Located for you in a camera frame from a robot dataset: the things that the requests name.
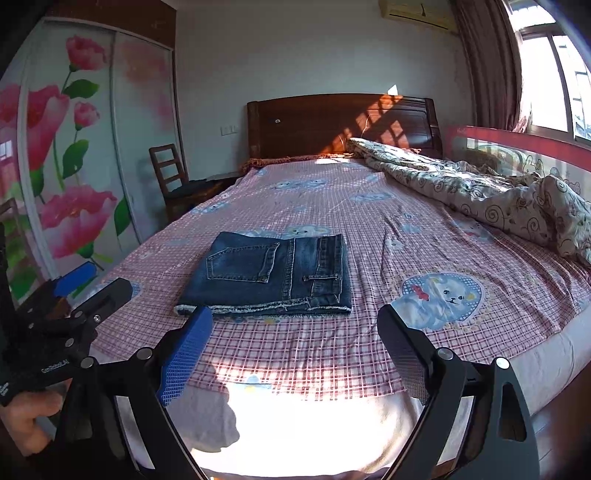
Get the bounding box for mauve window curtain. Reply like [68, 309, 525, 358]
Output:
[450, 0, 531, 133]

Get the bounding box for dark wooden headboard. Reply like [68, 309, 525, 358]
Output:
[246, 93, 444, 159]

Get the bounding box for red bed guard rail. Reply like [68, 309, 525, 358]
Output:
[445, 126, 590, 198]

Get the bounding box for white wall switch plate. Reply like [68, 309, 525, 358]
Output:
[221, 125, 238, 136]

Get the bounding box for pink checkered bed sheet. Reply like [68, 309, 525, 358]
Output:
[94, 162, 590, 400]

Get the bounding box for person's left hand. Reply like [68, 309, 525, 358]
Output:
[1, 391, 63, 457]

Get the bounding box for blue denim jeans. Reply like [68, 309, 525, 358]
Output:
[174, 232, 352, 317]

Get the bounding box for orange fringed blanket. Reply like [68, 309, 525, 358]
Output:
[239, 153, 355, 176]

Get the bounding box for floral wardrobe sliding doors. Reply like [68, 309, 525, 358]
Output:
[1, 17, 178, 304]

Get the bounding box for floral swirl quilt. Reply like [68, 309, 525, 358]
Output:
[348, 137, 590, 267]

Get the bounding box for wooden chair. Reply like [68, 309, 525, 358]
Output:
[148, 144, 223, 223]

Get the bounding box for window with dark frame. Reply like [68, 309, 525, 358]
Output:
[508, 1, 590, 146]

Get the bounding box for wall air conditioner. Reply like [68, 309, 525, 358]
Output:
[379, 0, 458, 34]

